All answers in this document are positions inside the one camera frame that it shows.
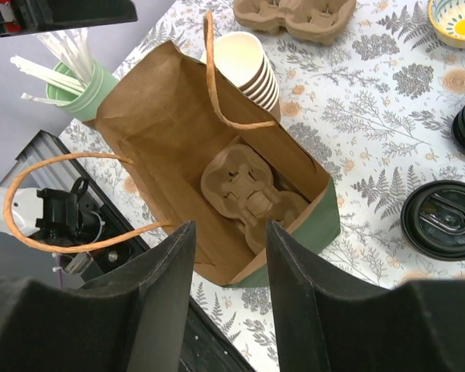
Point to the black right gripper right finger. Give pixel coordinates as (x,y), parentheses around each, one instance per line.
(328,320)

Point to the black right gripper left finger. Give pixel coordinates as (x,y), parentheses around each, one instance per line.
(130,319)

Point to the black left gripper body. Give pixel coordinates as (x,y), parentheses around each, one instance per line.
(22,17)

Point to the green brown paper bag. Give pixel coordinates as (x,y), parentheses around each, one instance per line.
(159,121)

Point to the single cardboard cup carrier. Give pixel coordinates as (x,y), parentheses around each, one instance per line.
(239,184)

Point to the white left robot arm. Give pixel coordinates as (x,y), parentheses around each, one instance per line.
(51,220)

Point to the green straw holder cup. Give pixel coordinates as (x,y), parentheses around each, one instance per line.
(84,107)

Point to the floral tablecloth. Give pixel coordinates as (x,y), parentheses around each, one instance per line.
(375,109)

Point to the stack of paper cups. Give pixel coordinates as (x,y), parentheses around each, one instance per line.
(240,58)

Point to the cardboard cup carrier tray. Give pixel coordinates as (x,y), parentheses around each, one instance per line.
(318,21)

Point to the yellow patterned bowl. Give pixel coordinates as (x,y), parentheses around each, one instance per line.
(448,20)

